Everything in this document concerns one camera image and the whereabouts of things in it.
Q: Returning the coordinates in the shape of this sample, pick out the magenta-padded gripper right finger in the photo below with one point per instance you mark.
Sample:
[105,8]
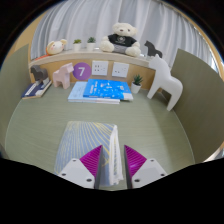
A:
[148,171]

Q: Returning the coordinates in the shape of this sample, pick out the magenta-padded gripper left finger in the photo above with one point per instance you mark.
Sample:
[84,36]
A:
[76,173]

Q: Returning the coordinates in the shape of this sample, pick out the blue towel with yellow leaf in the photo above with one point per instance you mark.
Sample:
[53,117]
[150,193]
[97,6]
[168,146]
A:
[80,140]

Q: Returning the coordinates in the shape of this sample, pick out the light blue book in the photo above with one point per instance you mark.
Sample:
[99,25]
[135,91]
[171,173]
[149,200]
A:
[76,93]

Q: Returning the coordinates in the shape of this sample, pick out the small potted plant, white pot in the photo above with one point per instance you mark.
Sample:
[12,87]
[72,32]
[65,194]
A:
[77,46]
[136,87]
[91,45]

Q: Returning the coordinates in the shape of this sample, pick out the green desk partition panel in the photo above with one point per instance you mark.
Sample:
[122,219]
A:
[13,93]
[200,100]

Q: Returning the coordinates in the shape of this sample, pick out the bright blue book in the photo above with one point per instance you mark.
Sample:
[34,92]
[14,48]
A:
[106,89]

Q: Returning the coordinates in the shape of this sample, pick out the large white horse figure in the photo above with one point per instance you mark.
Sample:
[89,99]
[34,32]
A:
[165,81]

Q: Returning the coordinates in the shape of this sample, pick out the dark blue book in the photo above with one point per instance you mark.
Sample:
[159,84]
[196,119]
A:
[35,90]

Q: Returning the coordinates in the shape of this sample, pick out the pink horse figure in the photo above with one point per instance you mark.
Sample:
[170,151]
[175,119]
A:
[63,76]

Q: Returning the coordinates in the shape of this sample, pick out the round purple number sign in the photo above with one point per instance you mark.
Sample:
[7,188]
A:
[82,71]

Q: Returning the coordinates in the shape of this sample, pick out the dark grey horse figure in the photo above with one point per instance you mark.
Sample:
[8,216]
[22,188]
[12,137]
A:
[39,73]

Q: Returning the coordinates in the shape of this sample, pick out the small black horse figure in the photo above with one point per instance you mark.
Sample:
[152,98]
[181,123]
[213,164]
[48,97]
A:
[153,50]

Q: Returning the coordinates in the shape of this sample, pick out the cream and orange plush toy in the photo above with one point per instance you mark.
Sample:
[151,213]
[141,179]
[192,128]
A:
[55,47]

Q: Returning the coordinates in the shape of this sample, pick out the white teddy bear, black shirt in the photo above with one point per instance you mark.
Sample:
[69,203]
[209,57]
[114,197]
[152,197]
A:
[121,41]

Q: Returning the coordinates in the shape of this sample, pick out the white grey curtain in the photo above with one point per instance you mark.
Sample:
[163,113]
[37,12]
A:
[100,16]

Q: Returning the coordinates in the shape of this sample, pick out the white wall socket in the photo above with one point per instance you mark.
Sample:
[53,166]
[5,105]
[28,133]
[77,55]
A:
[120,69]
[100,67]

